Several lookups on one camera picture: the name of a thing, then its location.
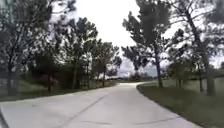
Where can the pale concrete road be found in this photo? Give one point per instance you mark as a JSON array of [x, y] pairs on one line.
[[110, 106]]

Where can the row of pine trees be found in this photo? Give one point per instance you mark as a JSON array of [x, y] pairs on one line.
[[180, 43], [50, 53]]

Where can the grass strip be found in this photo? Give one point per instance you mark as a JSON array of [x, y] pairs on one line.
[[40, 89], [186, 100]]

